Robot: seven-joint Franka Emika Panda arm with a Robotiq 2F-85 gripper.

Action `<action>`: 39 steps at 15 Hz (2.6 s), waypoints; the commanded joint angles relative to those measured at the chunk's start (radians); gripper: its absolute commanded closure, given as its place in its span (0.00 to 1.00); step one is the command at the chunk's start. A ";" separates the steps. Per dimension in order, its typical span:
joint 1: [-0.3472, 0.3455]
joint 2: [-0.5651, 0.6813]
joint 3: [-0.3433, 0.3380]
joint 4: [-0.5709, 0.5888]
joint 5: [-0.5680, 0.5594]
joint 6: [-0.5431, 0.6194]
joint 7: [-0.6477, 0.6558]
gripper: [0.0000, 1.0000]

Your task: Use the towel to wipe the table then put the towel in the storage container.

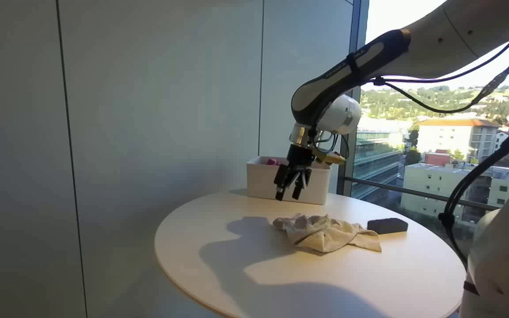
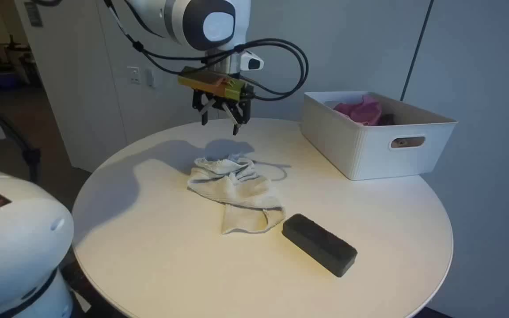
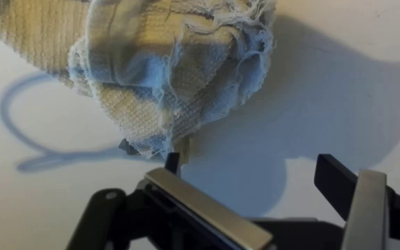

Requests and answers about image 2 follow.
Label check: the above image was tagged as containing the black rectangular block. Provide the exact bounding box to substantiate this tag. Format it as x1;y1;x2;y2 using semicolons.
283;214;357;278

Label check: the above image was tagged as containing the beige towel with grey stripes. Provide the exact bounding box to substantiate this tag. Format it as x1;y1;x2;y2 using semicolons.
188;154;285;236

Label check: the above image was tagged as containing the white plastic storage container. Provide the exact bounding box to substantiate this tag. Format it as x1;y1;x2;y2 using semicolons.
301;93;456;181

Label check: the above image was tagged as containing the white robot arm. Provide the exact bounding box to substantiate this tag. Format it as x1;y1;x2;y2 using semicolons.
0;0;251;318

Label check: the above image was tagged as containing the pink cloth in container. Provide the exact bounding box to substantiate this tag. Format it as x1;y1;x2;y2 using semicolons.
336;101;382;126

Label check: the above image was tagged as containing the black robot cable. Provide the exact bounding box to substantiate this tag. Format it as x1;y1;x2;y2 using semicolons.
103;0;312;103

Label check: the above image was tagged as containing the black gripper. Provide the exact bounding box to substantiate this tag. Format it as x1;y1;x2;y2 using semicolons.
179;70;255;133

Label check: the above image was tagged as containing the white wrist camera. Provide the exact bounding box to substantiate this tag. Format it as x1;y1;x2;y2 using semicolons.
239;52;266;71

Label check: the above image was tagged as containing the white wall outlet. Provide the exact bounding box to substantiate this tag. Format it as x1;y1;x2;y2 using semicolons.
128;66;144;85

